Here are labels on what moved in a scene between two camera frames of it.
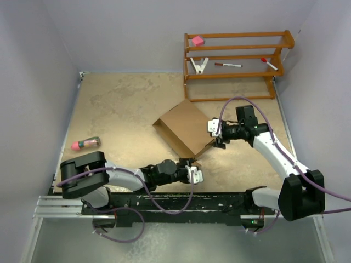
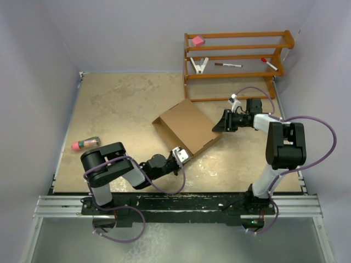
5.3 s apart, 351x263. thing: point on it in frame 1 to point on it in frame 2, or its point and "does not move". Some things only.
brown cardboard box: [186, 127] does not move
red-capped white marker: [264, 60] does not move
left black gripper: [184, 162] to [177, 168]
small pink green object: [92, 142] does not move
